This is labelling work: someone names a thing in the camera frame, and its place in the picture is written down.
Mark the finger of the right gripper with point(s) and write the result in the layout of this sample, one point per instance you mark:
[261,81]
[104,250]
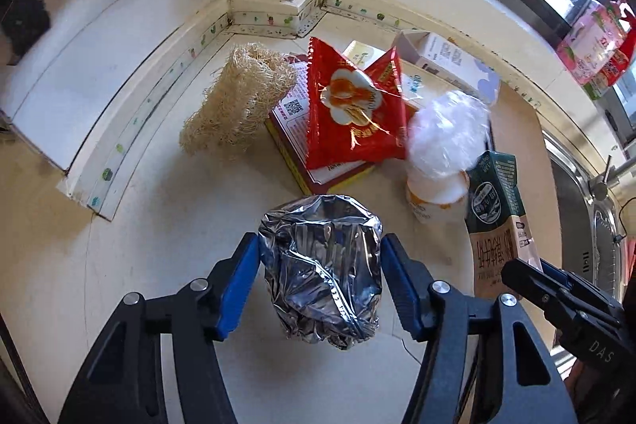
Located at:
[546,289]

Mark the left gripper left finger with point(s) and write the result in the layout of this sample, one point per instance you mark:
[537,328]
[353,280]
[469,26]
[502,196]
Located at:
[120,380]

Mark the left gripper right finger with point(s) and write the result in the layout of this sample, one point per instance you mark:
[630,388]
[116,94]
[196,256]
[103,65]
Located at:
[484,351]

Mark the green brown milk carton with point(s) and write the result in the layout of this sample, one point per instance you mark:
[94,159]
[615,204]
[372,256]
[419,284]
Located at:
[496,221]

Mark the silver foil bag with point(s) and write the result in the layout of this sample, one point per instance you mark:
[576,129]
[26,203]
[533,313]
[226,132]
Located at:
[321,258]

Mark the stainless steel sink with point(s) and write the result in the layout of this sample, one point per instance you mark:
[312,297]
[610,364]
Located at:
[593,245]

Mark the brown cardboard sheet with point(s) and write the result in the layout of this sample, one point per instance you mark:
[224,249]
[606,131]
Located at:
[517,131]

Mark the white plastic bag cup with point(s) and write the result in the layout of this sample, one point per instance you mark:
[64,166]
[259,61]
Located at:
[444,141]

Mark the loofah sponge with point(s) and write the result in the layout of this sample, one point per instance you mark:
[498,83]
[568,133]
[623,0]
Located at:
[253,80]

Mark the pink soap bottle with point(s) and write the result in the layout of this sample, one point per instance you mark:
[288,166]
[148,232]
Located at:
[592,41]

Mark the white open carton box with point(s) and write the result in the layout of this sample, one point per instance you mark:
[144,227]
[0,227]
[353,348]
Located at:
[438,56]

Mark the red yellow flat box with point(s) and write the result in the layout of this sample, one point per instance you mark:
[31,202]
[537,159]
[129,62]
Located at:
[288,123]

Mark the red snack packet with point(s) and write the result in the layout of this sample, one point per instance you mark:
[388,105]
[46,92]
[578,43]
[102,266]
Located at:
[354,114]

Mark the red spray bottle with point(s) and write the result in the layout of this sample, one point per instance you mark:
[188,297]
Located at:
[618,63]

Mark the cream small box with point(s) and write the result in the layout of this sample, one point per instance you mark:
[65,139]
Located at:
[362,55]

